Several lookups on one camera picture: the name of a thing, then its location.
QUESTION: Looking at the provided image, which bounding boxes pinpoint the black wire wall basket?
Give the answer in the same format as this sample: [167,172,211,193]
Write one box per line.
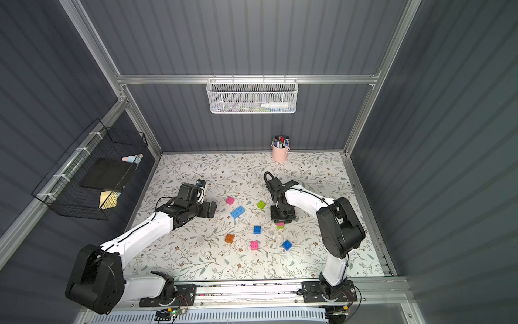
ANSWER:
[32,123,148,221]

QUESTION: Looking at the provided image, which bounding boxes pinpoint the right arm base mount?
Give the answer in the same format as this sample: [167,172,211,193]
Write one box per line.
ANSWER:
[295,280,359,305]

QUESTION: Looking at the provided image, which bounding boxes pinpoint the floral table mat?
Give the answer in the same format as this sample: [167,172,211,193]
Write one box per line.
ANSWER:
[124,152,358,281]

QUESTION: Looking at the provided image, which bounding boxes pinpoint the light blue long lego brick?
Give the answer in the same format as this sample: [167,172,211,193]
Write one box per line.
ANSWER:
[230,206,245,219]

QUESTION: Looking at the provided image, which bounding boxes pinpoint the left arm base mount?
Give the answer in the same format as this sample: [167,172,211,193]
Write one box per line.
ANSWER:
[139,284,197,308]

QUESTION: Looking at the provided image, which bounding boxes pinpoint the black notebook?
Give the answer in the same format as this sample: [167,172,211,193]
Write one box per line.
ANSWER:
[80,158,138,192]

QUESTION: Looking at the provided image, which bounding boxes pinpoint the small green circuit board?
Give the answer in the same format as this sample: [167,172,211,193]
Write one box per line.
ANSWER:
[154,309,182,323]

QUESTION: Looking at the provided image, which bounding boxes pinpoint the orange lego brick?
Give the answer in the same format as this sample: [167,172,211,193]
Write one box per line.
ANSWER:
[225,234,235,244]

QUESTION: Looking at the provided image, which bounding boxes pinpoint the pastel sticky note pad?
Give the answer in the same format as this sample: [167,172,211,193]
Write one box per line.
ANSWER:
[121,154,143,165]

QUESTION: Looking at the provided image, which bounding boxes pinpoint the white bottle in basket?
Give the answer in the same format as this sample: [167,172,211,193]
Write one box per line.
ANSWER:
[261,102,289,111]

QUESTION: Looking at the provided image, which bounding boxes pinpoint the white wire mesh basket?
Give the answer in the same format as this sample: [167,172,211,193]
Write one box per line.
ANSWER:
[206,78,299,114]

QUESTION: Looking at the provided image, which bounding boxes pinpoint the aluminium rail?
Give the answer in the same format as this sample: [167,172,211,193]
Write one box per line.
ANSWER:
[114,277,414,311]

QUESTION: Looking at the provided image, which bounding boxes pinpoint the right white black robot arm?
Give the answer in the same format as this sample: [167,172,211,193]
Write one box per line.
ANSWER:
[264,171,366,302]

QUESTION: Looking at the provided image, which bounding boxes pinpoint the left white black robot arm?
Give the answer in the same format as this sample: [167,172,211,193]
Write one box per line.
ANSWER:
[65,180,217,315]

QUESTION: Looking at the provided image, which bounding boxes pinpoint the pink pen cup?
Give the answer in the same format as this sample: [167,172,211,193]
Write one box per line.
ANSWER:
[272,147,290,163]

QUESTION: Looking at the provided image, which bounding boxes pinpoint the markers in cup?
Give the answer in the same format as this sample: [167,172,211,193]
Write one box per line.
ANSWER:
[271,135,290,149]

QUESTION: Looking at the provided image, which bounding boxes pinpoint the yellow sticky notes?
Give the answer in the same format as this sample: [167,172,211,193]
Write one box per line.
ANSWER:
[99,191,121,210]

